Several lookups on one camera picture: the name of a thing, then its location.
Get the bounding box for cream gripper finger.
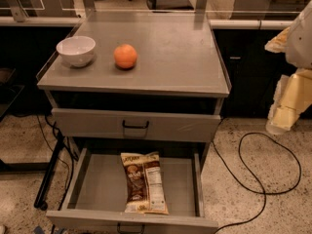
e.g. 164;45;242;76
264;27;290;54
266;68;312;135

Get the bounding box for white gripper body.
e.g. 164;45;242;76
286;1;312;69

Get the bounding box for brown chip bag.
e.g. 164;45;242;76
121;152;169;215

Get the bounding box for grey drawer cabinet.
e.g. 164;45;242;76
38;12;230;234

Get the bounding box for open grey middle drawer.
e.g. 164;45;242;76
47;149;218;234

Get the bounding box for closed grey top drawer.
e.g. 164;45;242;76
52;108;220;142

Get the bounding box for orange fruit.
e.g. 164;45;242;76
113;44;137;69

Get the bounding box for white ceramic bowl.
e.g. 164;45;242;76
57;36;96;67

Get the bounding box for black floor cable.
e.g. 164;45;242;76
212;132;303;234

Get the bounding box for black table leg frame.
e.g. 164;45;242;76
0;114;81;212

